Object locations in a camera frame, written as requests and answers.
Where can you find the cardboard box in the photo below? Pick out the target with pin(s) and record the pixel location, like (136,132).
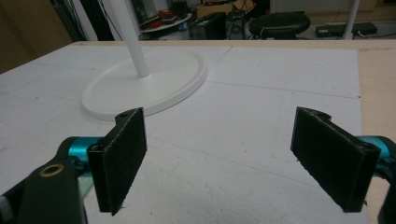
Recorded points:
(214,8)

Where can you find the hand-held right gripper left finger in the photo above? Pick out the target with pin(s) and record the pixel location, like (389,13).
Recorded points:
(120,155)

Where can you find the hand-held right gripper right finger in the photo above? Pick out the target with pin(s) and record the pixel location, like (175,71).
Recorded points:
(333,161)

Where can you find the thin white pole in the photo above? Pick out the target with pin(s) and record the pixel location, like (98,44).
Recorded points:
(351,18)

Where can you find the round white table with clutter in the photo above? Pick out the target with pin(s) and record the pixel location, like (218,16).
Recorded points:
(165,21)

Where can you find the black computer case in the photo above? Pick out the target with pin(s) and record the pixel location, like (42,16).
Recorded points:
(208,27)

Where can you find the white stand pole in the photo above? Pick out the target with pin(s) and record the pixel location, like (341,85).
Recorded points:
(129,34)

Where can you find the white round stand base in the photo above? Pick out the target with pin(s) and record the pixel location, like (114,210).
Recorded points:
(146,85)

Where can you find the black round stool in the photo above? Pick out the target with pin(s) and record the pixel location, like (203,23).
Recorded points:
(278,25)

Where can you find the black flat electronic box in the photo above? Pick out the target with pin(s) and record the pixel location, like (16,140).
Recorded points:
(345,29)

